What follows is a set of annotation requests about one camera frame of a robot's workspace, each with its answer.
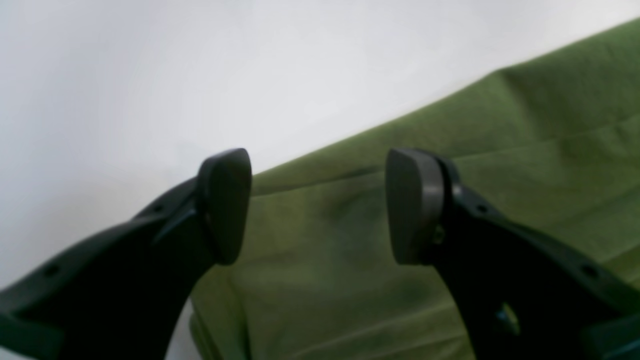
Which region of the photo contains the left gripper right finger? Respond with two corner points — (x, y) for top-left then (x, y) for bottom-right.
(385, 148), (639, 360)

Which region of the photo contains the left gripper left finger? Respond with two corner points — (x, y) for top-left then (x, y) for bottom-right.
(0, 148), (252, 360)

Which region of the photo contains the olive green T-shirt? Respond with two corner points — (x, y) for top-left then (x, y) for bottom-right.
(190, 19), (640, 360)

